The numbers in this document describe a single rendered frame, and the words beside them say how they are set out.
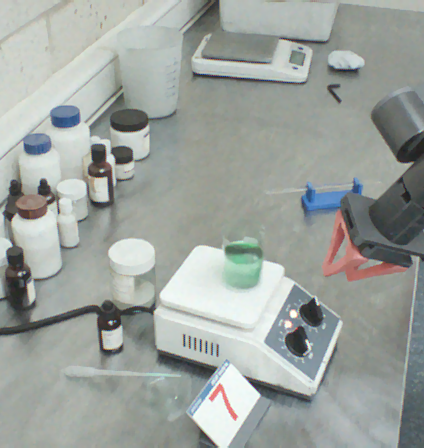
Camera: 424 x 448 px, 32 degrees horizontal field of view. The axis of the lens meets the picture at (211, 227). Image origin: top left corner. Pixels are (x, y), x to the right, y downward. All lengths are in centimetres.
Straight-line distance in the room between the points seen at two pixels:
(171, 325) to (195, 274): 7
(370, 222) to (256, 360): 20
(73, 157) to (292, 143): 42
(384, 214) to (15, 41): 71
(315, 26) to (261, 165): 66
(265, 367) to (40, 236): 35
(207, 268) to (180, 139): 52
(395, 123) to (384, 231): 11
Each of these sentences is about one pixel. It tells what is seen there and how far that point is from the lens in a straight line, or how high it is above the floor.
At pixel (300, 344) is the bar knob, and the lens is 84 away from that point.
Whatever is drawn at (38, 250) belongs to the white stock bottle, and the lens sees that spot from 101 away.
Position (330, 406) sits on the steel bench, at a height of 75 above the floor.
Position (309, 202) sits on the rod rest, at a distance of 118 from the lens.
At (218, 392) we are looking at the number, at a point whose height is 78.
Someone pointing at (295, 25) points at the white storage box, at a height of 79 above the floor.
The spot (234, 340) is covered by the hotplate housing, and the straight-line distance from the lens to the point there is 83.
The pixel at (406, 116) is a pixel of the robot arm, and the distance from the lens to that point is 78.
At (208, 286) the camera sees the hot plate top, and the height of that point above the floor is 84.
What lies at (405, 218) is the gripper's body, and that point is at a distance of 77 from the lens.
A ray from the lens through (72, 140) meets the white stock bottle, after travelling 118.
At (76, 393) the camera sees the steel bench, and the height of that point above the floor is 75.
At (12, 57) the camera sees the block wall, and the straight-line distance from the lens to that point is 125.
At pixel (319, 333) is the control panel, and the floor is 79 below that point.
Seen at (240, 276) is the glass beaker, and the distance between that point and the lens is 84.
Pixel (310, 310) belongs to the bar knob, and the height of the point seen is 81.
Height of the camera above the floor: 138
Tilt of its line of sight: 34 degrees down
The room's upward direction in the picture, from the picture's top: 1 degrees clockwise
